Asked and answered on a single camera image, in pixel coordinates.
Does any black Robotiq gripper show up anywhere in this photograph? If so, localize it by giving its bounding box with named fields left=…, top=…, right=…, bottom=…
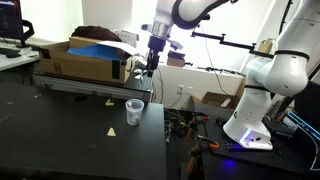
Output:
left=146, top=34, right=167, bottom=78

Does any clear plastic cup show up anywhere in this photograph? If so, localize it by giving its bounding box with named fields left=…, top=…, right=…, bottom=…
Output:
left=125, top=98, right=145, bottom=126

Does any white crumpled paper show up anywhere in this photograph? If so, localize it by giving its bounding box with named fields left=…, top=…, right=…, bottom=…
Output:
left=133, top=68, right=150, bottom=83

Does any small cardboard box black lid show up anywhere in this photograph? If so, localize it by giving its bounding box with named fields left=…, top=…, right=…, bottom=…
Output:
left=166, top=49, right=186, bottom=68

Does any white printed box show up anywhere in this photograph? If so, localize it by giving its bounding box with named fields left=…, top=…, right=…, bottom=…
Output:
left=114, top=29, right=140, bottom=48

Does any white paper sheet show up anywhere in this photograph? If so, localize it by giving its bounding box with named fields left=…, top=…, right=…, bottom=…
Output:
left=96, top=39, right=141, bottom=57

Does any blue sheet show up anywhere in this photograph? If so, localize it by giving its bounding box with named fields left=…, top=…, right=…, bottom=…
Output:
left=66, top=43, right=123, bottom=62

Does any dark brown cloth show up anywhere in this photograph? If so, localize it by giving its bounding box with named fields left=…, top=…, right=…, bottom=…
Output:
left=70, top=25, right=123, bottom=43

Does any large taped cardboard box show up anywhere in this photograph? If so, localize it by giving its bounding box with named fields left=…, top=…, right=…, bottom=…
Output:
left=38, top=35, right=137, bottom=85

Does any open cardboard box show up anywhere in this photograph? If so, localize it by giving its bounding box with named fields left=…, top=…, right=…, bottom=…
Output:
left=192, top=79, right=247, bottom=110

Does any black shelf platform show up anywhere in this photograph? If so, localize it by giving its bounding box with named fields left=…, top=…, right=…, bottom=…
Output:
left=31, top=71, right=154, bottom=103

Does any orange black clamp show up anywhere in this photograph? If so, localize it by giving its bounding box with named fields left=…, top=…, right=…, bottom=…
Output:
left=196, top=133, right=220, bottom=150
left=184, top=114, right=203, bottom=141
left=184, top=143, right=202, bottom=175

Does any black table grommet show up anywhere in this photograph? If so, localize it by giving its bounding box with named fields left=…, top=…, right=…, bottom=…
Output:
left=73, top=95, right=89, bottom=103

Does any tan triangular tape scrap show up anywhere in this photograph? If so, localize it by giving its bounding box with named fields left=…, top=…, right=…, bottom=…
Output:
left=106, top=127, right=117, bottom=138

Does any tan box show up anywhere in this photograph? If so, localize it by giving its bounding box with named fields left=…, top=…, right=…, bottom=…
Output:
left=258, top=38, right=278, bottom=56

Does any white office desk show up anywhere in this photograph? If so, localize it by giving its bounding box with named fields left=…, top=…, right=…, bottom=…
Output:
left=0, top=38, right=42, bottom=72

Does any black computer mouse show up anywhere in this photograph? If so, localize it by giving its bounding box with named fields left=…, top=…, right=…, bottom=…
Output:
left=5, top=52, right=23, bottom=60

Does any black keyboard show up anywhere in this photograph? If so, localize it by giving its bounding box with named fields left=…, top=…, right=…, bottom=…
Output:
left=0, top=46, right=33, bottom=56

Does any black diagonal pole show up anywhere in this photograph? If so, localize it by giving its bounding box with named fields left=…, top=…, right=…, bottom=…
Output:
left=278, top=0, right=295, bottom=35

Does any black monitor with stand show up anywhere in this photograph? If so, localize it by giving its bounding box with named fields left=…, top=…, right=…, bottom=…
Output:
left=0, top=0, right=36, bottom=48

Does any black computer tower blue light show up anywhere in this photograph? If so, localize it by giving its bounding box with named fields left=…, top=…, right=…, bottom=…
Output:
left=287, top=79, right=320, bottom=141

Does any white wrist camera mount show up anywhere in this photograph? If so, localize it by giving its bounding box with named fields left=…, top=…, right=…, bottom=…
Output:
left=165, top=37, right=184, bottom=52

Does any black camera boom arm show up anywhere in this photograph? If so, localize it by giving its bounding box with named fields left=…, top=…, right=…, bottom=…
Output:
left=191, top=30, right=278, bottom=60

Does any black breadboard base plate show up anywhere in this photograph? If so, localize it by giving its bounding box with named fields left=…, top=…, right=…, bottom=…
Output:
left=193, top=103, right=320, bottom=178

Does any white cable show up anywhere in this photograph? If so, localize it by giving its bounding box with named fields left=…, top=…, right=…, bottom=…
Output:
left=309, top=133, right=320, bottom=172

